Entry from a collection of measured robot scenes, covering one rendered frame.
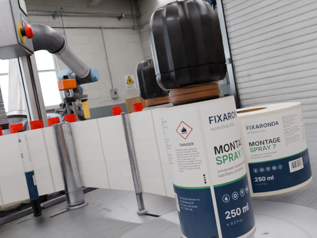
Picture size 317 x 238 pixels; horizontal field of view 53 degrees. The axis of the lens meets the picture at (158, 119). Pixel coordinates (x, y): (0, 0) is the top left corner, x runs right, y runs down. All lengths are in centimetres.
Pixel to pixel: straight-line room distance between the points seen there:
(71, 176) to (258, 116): 40
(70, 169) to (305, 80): 464
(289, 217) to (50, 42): 122
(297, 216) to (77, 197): 45
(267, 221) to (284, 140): 18
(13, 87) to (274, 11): 450
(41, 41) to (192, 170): 119
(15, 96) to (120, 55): 624
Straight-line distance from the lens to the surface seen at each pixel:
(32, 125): 89
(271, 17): 541
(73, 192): 72
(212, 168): 34
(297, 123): 62
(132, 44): 782
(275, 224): 46
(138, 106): 108
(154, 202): 65
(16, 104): 140
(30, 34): 94
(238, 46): 573
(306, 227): 44
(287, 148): 60
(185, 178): 35
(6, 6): 94
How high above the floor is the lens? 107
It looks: 3 degrees down
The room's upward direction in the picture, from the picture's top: 10 degrees counter-clockwise
